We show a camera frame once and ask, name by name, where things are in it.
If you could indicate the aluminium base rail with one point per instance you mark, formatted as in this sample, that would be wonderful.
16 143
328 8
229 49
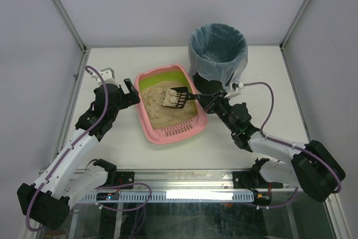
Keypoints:
181 177

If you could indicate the white slotted cable duct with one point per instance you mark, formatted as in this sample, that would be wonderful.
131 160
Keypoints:
170 196

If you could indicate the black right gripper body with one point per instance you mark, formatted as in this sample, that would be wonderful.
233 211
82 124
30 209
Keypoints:
210 102

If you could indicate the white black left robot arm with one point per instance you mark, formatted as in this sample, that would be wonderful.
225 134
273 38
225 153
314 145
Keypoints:
52 195

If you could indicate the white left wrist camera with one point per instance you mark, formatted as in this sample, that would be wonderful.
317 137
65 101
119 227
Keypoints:
108 75

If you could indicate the beige pellet cat litter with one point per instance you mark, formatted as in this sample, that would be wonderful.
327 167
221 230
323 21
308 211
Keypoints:
159 116

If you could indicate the black bin with blue liner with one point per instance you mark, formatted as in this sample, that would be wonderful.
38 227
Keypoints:
218 55

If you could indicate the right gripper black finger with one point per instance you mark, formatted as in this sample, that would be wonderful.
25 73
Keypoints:
207 103
218 94

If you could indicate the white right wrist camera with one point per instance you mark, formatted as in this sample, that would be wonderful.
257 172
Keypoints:
235 89

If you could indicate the pink cat litter box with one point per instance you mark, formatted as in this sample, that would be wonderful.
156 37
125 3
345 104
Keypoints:
175 133

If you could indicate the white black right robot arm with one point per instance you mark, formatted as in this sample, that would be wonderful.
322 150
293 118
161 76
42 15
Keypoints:
308 166

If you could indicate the aluminium left frame post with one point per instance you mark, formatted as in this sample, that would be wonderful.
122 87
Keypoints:
69 24

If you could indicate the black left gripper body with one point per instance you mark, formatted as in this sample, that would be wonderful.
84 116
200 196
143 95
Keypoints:
130 93

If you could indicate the aluminium frame post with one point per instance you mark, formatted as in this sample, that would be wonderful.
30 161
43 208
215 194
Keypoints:
299 15
69 24

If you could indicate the black slotted litter scoop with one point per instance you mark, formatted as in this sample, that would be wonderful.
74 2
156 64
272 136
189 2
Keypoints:
178 97

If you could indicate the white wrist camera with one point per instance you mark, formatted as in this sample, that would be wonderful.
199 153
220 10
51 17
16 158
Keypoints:
235 89
108 75

